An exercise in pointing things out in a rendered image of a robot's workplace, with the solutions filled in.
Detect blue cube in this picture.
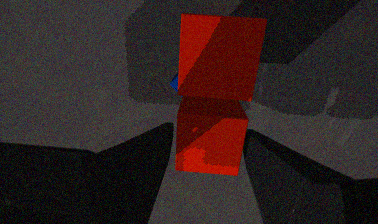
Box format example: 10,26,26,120
170,72,179,92

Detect red cube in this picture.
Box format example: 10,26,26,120
175,96,249,176
177,13,267,101

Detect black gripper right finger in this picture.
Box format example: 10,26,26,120
243,129,378,224

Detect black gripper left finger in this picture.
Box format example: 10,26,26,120
0,122,174,224

